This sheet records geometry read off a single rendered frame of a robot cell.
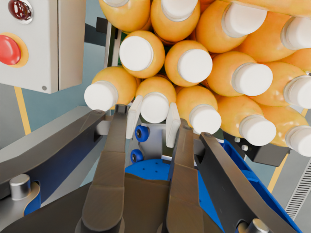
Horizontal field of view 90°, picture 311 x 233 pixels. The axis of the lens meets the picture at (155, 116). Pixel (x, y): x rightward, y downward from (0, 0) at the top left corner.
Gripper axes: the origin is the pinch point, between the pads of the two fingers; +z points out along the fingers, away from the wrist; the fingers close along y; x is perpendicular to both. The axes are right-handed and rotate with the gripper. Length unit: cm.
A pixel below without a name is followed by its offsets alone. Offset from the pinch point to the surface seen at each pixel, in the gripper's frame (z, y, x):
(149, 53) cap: 2.5, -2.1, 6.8
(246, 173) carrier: 56, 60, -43
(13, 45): 3.5, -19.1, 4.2
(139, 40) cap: 2.5, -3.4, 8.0
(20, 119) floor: 115, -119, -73
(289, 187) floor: 114, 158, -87
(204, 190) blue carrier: 10.2, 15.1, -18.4
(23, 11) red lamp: 3.7, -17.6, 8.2
